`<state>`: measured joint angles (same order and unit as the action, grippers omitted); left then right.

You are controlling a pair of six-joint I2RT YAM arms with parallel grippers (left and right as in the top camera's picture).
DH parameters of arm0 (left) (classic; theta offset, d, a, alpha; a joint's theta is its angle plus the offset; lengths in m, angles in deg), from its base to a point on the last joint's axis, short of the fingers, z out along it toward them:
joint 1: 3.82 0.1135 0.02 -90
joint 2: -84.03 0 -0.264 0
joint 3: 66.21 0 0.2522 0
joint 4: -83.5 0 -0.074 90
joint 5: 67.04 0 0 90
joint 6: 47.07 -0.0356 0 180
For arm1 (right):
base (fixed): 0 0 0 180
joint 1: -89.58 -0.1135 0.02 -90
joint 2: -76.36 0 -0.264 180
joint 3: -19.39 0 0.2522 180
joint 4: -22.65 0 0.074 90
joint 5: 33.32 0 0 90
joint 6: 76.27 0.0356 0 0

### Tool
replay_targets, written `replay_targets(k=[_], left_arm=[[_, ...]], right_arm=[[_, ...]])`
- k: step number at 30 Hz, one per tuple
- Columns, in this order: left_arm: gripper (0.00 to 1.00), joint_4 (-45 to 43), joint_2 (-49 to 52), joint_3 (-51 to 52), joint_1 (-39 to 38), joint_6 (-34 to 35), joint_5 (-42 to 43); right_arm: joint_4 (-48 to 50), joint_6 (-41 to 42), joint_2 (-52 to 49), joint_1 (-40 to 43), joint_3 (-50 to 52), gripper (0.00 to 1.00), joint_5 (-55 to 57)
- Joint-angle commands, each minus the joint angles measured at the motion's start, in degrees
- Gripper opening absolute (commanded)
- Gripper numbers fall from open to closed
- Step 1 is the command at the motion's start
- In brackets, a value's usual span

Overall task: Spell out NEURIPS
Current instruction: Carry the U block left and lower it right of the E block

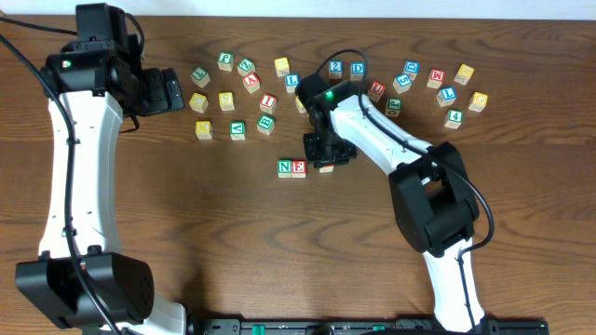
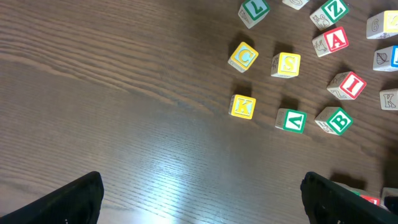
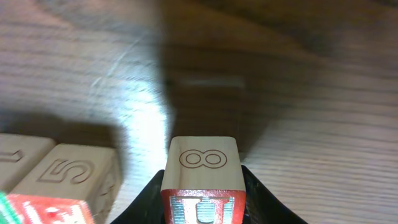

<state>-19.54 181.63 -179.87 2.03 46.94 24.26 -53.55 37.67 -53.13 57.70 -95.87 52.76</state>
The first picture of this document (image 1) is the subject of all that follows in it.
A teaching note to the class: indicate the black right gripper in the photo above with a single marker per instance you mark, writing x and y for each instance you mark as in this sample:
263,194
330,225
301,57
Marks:
329,152

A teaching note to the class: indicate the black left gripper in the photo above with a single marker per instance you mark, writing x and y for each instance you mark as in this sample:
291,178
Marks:
156,91

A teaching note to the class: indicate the red u wooden block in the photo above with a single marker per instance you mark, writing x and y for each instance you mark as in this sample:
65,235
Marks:
326,169
376,91

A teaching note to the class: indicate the red E wooden block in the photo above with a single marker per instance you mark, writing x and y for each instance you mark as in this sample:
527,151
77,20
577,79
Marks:
298,168

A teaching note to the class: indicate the green N wooden block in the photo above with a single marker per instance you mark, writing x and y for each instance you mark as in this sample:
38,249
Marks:
284,168

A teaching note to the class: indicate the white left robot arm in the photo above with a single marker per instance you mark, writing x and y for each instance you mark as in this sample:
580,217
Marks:
81,278

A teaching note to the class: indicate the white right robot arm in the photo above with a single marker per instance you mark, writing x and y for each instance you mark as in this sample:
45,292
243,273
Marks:
434,204

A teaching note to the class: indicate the yellow C wooden block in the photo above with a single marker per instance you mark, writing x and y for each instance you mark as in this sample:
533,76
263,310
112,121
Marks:
199,103

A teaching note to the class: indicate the green 7 wooden block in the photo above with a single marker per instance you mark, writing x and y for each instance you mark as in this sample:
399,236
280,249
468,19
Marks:
200,77

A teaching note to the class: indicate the yellow Q wooden block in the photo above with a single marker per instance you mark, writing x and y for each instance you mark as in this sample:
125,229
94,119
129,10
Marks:
301,109

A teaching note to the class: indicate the yellow K wooden block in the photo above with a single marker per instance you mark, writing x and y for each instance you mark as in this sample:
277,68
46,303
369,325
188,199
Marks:
204,130

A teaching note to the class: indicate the yellow S wooden block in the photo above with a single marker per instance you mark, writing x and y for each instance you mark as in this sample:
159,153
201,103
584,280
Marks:
226,100

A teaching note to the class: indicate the green B wooden block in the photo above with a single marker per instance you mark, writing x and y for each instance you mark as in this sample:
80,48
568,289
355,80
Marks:
266,124

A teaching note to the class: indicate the green J wooden block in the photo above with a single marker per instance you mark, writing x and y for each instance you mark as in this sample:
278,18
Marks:
226,61

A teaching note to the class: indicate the red I wooden block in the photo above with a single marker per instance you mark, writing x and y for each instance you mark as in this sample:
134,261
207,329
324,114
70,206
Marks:
268,103

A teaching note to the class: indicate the blue L wooden block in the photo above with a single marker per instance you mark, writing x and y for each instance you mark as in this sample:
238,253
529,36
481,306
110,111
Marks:
292,81

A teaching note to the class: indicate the blue 2 wooden block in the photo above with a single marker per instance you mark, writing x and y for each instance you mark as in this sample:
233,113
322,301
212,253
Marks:
336,68

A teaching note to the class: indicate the green V wooden block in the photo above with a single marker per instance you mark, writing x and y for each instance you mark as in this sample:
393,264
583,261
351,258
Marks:
237,131

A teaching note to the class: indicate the green F wooden block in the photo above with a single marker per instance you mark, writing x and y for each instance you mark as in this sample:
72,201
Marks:
393,106

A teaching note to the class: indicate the green Z wooden block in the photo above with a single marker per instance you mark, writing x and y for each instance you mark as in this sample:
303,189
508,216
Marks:
246,67

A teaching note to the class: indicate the blue D wooden block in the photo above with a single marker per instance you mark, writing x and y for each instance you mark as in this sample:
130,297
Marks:
357,71

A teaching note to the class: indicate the red A wooden block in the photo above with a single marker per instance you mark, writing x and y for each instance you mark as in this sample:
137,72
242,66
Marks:
251,82

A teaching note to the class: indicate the yellow 6 wooden block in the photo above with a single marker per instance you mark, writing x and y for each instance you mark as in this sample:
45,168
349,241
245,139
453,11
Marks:
282,67

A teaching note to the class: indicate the blue 5 wooden block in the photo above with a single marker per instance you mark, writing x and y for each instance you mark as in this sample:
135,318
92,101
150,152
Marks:
402,83

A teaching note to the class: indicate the blue D block right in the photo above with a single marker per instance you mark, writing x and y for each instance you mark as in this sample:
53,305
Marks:
411,68

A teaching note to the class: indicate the blue L block right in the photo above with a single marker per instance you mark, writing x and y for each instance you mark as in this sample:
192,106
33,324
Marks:
446,96

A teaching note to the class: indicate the red M wooden block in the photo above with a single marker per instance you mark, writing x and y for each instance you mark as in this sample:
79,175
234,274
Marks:
436,78

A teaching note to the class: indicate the green 4 wooden block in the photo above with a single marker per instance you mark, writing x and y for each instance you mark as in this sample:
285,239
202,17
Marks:
453,119

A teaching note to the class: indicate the yellow block far right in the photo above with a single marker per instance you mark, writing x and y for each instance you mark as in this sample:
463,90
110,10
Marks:
464,74

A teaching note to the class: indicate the yellow G block right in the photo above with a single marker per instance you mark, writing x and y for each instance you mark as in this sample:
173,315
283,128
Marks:
478,102

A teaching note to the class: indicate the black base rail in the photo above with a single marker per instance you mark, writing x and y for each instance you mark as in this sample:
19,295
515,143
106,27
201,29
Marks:
400,326

